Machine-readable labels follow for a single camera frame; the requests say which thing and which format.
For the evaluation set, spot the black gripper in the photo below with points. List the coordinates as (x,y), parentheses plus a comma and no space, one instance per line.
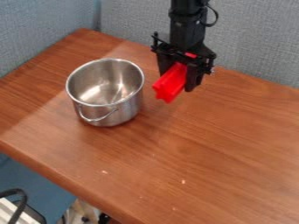
(186,47)

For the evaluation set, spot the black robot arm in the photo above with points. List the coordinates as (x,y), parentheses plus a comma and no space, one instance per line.
(197,4)

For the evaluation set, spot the red plastic block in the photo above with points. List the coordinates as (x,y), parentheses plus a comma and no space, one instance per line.
(170,84)

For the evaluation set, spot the black chair frame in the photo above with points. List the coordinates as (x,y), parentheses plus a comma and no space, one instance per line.
(15,211)

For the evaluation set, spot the metal pot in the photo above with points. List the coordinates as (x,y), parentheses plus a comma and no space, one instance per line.
(106,91)

